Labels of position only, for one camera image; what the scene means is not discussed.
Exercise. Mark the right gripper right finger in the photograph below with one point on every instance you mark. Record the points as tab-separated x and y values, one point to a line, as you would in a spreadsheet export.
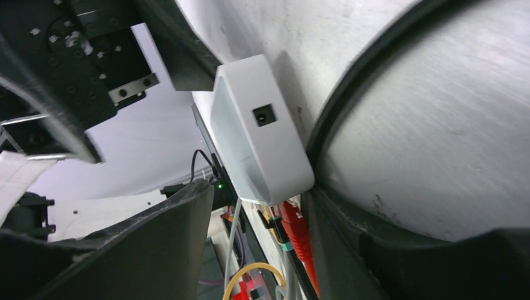
358	255

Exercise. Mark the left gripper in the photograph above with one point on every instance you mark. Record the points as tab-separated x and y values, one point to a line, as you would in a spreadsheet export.
67	66

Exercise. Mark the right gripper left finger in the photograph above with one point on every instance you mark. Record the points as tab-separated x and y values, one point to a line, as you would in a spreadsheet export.
155	254

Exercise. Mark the white network switch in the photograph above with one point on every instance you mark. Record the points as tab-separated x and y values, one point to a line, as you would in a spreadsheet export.
257	140

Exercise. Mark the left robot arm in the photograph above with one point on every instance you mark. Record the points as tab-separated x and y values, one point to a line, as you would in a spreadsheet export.
20	186

